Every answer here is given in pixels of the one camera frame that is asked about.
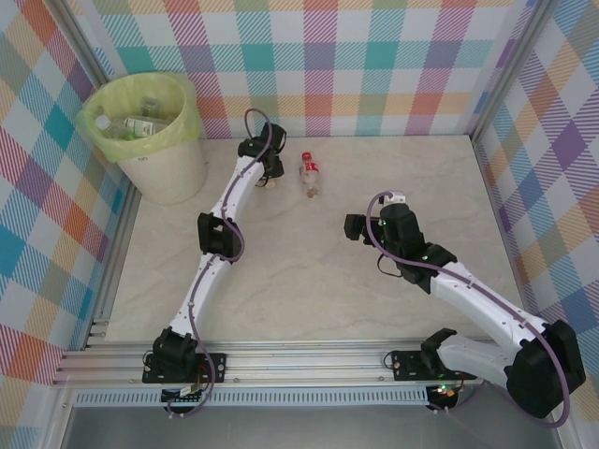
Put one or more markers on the red cap cola bottle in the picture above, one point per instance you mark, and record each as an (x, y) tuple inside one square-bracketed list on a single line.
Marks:
[(310, 170)]

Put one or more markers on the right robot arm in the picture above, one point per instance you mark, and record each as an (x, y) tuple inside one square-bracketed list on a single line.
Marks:
[(482, 299)]

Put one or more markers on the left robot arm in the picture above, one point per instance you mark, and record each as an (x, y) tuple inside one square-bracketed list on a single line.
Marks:
[(206, 290)]

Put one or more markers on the light green bin liner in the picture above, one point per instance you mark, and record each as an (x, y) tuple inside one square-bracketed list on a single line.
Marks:
[(178, 117)]

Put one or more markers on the white plastic waste bin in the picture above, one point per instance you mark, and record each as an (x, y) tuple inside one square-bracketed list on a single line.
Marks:
[(164, 170)]

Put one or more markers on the small circuit board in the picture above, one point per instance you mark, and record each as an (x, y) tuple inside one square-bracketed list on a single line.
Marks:
[(185, 395), (444, 392)]

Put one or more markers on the grey metal panel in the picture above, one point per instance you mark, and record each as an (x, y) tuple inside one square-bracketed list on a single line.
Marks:
[(304, 428)]

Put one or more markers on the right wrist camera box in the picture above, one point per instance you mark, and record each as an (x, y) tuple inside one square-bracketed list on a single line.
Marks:
[(394, 197)]

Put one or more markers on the right black mount plate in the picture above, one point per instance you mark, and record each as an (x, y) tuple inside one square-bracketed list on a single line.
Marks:
[(404, 367)]

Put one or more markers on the black mount plate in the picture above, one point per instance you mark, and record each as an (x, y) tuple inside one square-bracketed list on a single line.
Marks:
[(213, 362), (404, 367)]

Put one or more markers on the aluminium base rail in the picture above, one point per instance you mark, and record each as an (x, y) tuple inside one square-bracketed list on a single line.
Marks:
[(304, 362)]

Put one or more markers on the aluminium side rail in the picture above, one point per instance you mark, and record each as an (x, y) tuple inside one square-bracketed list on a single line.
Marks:
[(117, 243)]

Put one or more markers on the aluminium corner post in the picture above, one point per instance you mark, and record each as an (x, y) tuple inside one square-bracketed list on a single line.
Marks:
[(515, 65), (84, 35)]

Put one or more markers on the left black mount plate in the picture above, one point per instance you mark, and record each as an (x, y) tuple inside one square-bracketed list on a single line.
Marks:
[(213, 362)]

